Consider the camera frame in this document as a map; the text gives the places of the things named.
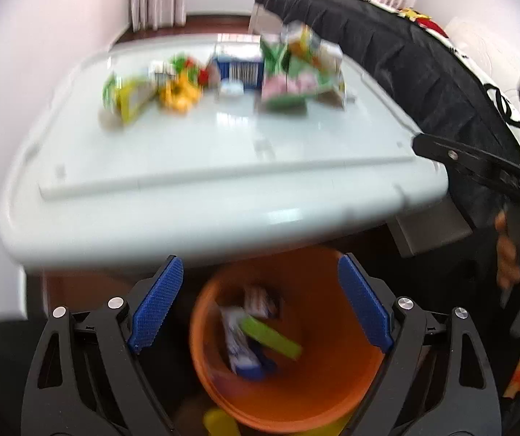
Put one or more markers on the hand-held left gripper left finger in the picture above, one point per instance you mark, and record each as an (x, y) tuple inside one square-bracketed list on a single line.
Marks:
[(158, 309)]

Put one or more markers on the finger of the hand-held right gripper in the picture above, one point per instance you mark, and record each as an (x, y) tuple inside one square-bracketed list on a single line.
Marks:
[(450, 154)]

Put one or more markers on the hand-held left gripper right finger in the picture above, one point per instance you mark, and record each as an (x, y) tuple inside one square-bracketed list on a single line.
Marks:
[(364, 309)]

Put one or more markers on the orange plastic bucket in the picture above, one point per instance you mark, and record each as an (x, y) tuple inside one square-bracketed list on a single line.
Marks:
[(323, 372)]

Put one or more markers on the grey box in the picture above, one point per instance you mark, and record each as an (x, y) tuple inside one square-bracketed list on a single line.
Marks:
[(428, 231)]

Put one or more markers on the white and blue packet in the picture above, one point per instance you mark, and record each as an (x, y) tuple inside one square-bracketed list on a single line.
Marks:
[(237, 340)]

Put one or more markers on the light green plastic piece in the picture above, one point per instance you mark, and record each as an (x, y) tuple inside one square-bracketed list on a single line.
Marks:
[(267, 335)]

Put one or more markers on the white and red packet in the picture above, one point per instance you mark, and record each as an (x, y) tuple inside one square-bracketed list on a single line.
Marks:
[(260, 302)]

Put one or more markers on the yellow plastic object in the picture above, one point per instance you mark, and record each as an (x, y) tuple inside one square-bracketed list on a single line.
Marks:
[(219, 422)]

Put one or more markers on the black pleated cloth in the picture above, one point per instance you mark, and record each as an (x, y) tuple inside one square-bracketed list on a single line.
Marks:
[(378, 45)]

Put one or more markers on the pink green snack packets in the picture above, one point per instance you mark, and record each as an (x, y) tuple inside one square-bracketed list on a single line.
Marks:
[(316, 50)]

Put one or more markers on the pink and green packet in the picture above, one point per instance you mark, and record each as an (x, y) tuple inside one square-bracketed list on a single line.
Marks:
[(287, 86)]

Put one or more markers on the green and yellow packet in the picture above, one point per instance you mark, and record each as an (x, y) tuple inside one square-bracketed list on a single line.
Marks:
[(128, 97)]

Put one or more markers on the yellow red toy pile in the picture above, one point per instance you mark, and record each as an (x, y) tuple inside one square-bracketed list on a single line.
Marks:
[(178, 95)]

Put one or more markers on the small white cap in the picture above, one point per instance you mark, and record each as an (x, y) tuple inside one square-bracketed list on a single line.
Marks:
[(231, 89)]

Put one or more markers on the blue and white box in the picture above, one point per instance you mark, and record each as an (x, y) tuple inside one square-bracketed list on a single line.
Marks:
[(237, 70)]

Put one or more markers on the white furniture panel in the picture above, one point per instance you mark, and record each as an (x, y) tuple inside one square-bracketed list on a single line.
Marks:
[(262, 18)]

